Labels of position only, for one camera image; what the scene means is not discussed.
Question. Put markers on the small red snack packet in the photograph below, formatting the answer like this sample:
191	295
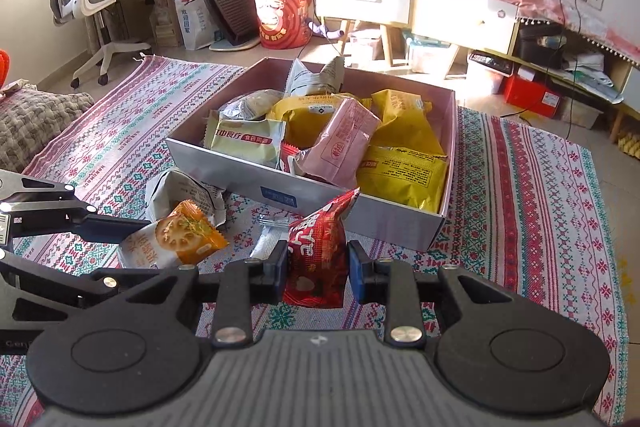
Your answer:
288	157

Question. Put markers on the small silver snack packet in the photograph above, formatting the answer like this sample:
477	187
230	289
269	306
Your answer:
267	237

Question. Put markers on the pink floral cloth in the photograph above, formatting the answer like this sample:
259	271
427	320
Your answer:
575	14

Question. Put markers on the yellow packet with black print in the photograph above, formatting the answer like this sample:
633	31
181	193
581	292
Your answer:
400	179

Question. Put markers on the red cardboard box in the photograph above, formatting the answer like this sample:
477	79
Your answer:
532	97

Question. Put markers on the pink cardboard box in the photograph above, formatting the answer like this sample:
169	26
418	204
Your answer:
240	177

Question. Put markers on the red cartoon bucket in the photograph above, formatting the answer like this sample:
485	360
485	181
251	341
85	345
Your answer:
282	22

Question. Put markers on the black box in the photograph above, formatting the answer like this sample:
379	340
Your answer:
540	44

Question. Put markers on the small translucent storage box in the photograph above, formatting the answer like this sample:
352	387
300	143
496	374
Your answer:
365	47

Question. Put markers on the dark ribbed tray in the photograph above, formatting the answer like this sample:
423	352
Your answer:
232	14

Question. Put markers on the grey knitted blanket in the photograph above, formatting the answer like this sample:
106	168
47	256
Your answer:
40	127

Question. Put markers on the clear plastic storage box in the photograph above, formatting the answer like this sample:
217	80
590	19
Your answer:
432	57

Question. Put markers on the orange chip packet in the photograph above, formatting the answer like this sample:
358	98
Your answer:
175	237

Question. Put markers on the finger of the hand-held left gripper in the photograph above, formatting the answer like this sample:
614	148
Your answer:
110	224
60	274

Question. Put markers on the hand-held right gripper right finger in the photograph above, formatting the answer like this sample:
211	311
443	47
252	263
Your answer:
359	272

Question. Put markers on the crumpled yellow snack packet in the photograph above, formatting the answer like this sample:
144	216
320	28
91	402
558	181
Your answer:
405	122

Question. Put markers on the wooden bedside cabinet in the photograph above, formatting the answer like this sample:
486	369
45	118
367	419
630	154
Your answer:
465	19

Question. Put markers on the white storage box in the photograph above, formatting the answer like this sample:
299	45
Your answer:
490	77

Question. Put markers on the low wooden cabinet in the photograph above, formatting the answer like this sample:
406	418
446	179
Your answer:
627	82

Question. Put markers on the yellow egg tray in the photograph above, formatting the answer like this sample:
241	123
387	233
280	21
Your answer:
629	144

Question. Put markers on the pink snack packet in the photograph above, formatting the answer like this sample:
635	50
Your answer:
340	142

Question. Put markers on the patterned woven mat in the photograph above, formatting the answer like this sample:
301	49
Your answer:
525	207

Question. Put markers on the white paper bag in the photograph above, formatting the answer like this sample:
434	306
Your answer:
195	24

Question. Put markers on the green white snack packet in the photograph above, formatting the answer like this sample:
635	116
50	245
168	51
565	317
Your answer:
245	139

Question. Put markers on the grey speckled snack packet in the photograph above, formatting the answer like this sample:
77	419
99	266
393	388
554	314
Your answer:
250	104

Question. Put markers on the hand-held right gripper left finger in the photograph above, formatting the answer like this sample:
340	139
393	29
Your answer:
274	272

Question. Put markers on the loose paper pile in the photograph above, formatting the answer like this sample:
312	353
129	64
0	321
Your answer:
595	77

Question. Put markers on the grey crumpled snack packet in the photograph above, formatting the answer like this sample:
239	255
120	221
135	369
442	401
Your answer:
185	192

